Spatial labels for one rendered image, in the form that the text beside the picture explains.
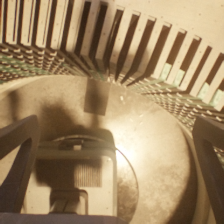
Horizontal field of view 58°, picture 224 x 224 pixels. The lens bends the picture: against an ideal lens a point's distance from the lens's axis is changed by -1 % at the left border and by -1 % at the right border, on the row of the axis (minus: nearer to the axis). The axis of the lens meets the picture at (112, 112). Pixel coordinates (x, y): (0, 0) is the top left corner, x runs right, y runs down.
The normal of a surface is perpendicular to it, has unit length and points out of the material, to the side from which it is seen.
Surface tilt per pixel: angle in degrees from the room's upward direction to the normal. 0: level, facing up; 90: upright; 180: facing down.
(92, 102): 25
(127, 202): 0
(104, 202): 0
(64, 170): 0
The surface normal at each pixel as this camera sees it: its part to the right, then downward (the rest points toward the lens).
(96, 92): -0.07, 0.48
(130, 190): 0.01, 0.08
